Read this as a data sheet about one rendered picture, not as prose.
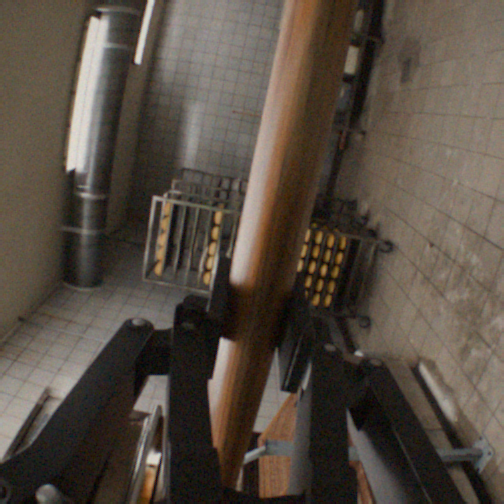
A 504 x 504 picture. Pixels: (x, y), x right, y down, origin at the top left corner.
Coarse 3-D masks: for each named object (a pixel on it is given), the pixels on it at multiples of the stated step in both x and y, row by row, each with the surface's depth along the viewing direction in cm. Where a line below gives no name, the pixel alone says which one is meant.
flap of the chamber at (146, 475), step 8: (160, 408) 201; (160, 416) 198; (152, 424) 188; (160, 424) 197; (152, 432) 183; (160, 432) 196; (152, 440) 178; (160, 440) 195; (152, 448) 177; (160, 448) 194; (144, 456) 167; (152, 456) 175; (144, 464) 162; (144, 472) 158; (152, 472) 173; (136, 480) 152; (144, 480) 157; (152, 480) 171; (136, 488) 148; (144, 488) 156; (136, 496) 144; (144, 496) 154
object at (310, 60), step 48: (288, 0) 15; (336, 0) 14; (288, 48) 15; (336, 48) 15; (288, 96) 16; (336, 96) 16; (288, 144) 16; (288, 192) 17; (240, 240) 18; (288, 240) 17; (240, 288) 18; (288, 288) 19; (240, 336) 19; (240, 384) 20; (240, 432) 21
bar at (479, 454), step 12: (264, 444) 137; (276, 444) 134; (288, 444) 135; (480, 444) 143; (252, 456) 135; (444, 456) 137; (456, 456) 138; (468, 456) 139; (480, 456) 139; (492, 456) 133; (480, 468) 137
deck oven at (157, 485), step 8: (48, 392) 207; (56, 392) 209; (64, 392) 211; (136, 416) 210; (144, 416) 211; (256, 432) 219; (256, 440) 212; (8, 448) 159; (248, 448) 204; (256, 448) 206; (160, 456) 196; (160, 464) 191; (248, 464) 193; (256, 464) 195; (160, 472) 186; (248, 472) 188; (256, 472) 189; (160, 480) 194; (248, 480) 182; (256, 480) 184; (152, 488) 174; (160, 488) 203; (248, 488) 177; (256, 488) 179; (88, 496) 151; (152, 496) 169; (160, 496) 213
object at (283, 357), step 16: (304, 288) 20; (288, 304) 20; (304, 304) 19; (288, 320) 19; (304, 320) 17; (288, 336) 18; (304, 336) 16; (288, 352) 17; (304, 352) 16; (288, 368) 16; (304, 368) 16; (288, 384) 17
